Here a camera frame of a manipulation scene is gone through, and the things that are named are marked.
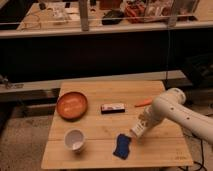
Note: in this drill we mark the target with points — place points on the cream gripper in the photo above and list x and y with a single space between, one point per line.
146 119

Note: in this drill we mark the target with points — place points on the white plastic bottle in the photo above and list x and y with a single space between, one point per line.
139 129

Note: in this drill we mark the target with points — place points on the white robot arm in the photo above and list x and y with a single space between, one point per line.
169 105

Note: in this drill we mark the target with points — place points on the orange carrot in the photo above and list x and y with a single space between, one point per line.
143 103

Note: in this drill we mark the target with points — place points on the blue cloth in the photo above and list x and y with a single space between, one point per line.
122 146

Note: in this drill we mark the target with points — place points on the black and white box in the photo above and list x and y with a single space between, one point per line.
112 108

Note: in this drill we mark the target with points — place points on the white cup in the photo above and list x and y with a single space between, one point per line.
74 140

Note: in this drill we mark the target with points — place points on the red object on bench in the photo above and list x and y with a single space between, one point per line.
134 13

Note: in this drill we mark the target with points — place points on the black bag on bench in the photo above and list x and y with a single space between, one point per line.
112 17

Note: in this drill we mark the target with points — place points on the metal post right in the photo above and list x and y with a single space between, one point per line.
175 8

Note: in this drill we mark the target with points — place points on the metal post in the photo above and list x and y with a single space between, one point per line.
83 10
175 8

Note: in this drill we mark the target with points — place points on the grey metal rail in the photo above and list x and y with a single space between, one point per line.
50 88

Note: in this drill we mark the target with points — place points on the metal post left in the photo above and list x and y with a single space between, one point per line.
83 10

